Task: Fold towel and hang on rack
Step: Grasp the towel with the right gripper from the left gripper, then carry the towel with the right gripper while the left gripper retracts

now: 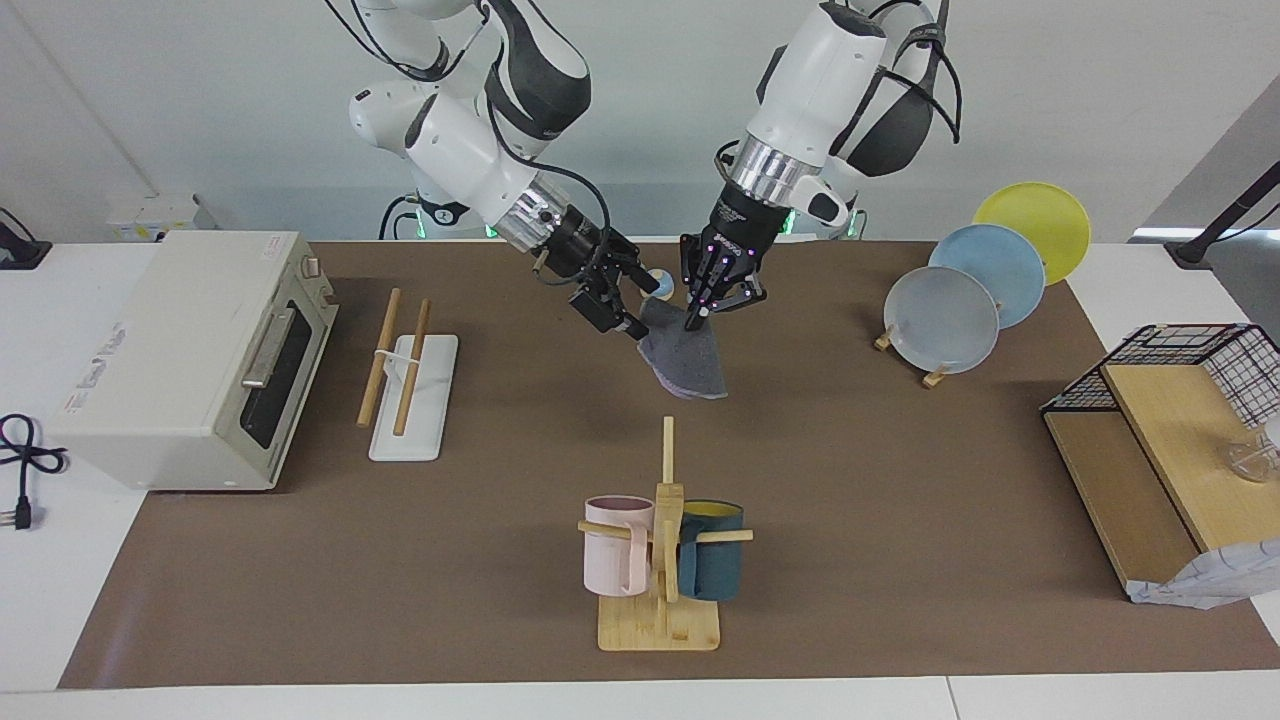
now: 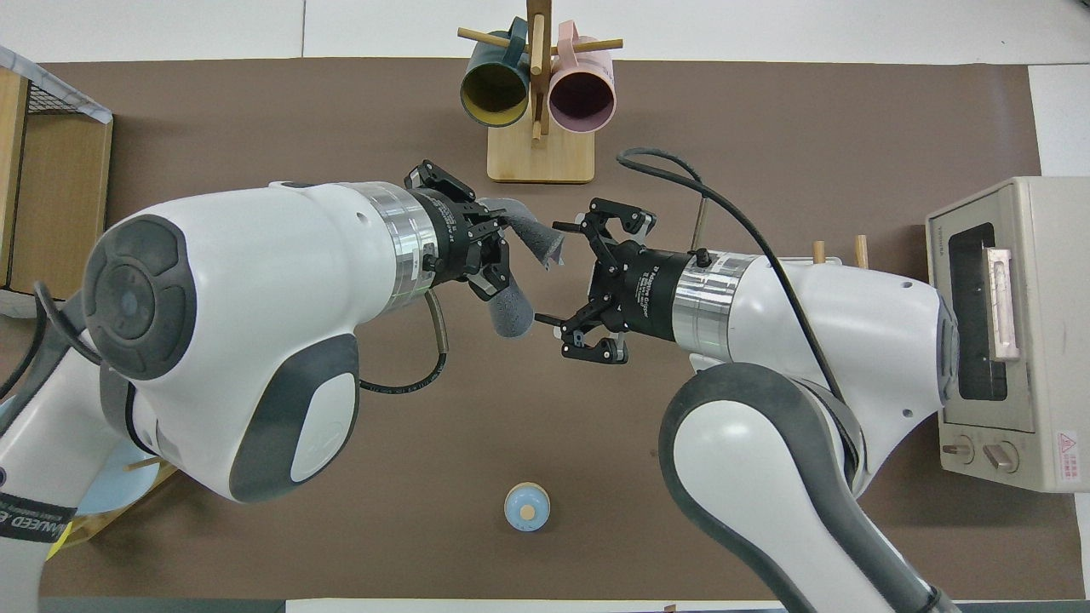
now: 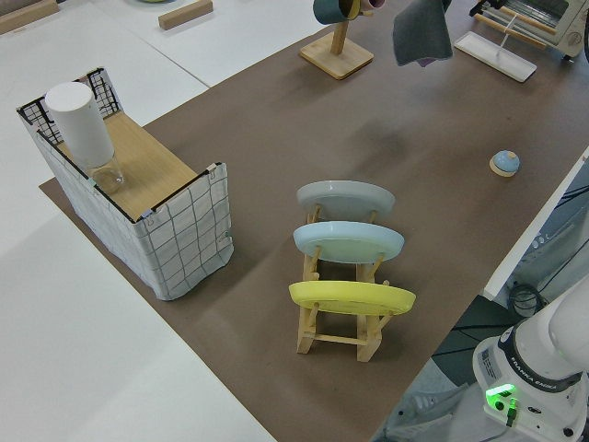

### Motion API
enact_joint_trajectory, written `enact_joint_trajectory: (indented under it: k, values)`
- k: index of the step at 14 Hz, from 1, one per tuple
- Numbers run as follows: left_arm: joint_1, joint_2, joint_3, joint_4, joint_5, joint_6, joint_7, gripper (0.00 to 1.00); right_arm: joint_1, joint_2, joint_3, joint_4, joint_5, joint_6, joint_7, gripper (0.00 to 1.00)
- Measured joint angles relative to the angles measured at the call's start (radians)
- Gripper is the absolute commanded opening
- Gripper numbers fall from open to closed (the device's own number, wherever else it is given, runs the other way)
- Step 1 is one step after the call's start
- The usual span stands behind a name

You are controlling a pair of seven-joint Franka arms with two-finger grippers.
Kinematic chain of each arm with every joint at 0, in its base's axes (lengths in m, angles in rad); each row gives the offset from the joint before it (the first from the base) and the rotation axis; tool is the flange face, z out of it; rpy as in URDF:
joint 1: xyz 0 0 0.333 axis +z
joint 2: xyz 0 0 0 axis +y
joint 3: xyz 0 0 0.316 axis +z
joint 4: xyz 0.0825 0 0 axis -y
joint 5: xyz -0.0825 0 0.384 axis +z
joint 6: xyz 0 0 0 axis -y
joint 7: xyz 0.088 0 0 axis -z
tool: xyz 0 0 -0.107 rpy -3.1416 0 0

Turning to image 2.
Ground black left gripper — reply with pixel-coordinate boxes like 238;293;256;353
404;160;512;301

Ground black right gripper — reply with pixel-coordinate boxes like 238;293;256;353
535;200;692;365

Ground purple and grey towel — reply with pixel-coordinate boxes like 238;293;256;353
477;198;567;340

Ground white towel rack wooden rods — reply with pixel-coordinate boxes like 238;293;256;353
813;234;869;269

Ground wooden plate rack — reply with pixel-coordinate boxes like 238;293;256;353
51;455;180;550

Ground wooden mug tree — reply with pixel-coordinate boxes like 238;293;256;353
457;0;624;184

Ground dark teal mug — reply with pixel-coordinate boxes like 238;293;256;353
460;17;533;129

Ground pink mug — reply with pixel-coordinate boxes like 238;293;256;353
548;21;617;135

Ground blue call bell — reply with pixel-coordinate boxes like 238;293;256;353
504;482;552;533

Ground brown table mat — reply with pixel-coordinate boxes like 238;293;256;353
0;58;1087;601

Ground wooden shelf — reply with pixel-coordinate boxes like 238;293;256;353
0;66;113;295

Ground white blue patterned cloth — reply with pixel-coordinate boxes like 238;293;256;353
0;44;113;124

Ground light blue plate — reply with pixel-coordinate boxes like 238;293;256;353
72;460;171;516

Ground beige toaster oven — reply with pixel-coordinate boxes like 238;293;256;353
926;176;1090;493

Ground white crumpled paper piece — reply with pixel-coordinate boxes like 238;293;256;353
0;289;52;320

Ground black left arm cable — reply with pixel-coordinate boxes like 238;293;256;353
358;289;450;397

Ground black wire basket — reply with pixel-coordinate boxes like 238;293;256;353
17;77;69;116

